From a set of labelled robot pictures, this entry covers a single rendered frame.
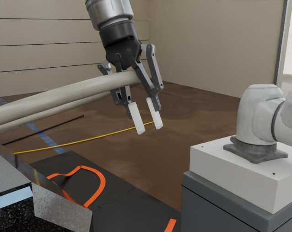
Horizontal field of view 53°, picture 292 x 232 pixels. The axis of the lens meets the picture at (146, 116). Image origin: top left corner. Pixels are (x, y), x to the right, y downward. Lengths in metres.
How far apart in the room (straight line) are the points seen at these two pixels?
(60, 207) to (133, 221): 1.12
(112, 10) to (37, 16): 6.07
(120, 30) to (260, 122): 0.67
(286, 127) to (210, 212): 0.44
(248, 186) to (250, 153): 0.13
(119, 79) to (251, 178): 0.67
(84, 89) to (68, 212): 0.82
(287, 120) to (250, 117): 0.15
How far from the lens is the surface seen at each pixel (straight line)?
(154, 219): 2.31
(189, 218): 1.34
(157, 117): 0.62
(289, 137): 1.08
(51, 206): 1.21
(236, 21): 6.09
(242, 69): 6.01
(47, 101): 0.51
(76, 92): 0.51
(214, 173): 1.20
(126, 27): 0.62
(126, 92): 0.64
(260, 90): 1.14
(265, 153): 1.18
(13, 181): 1.20
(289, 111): 1.04
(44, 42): 6.71
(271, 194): 1.07
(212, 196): 1.19
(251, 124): 1.14
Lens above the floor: 1.40
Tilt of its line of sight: 17 degrees down
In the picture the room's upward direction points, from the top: straight up
